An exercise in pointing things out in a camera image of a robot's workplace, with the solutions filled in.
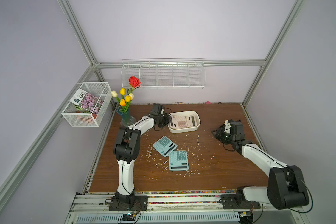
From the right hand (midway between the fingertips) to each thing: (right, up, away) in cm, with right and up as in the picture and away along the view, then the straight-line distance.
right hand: (212, 131), depth 89 cm
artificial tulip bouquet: (-54, +18, -6) cm, 58 cm away
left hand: (-26, +7, +10) cm, 28 cm away
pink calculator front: (-20, +6, +15) cm, 26 cm away
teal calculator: (-31, -10, +5) cm, 33 cm away
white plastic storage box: (-15, 0, +12) cm, 19 cm away
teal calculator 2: (-22, -18, -2) cm, 29 cm away
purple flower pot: (-72, +17, -16) cm, 76 cm away
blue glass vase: (-59, +7, +10) cm, 60 cm away
